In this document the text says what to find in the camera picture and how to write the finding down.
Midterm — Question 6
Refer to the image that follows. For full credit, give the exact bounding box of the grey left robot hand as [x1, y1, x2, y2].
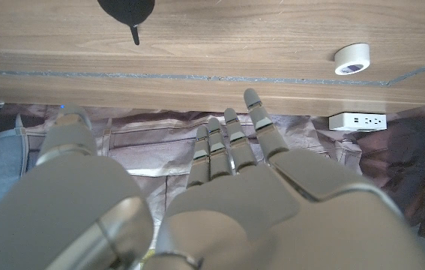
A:
[0, 88, 425, 270]

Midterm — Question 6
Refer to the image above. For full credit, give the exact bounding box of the black rubber air blower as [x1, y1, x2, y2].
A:
[97, 0, 156, 46]

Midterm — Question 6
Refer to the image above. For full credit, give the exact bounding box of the beige masking tape roll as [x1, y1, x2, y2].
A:
[334, 43, 371, 76]

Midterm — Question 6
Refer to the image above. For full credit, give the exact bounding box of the printed living room backdrop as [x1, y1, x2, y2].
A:
[0, 97, 425, 270]

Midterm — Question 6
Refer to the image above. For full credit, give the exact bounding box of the white power strip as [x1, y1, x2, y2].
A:
[328, 112, 388, 132]

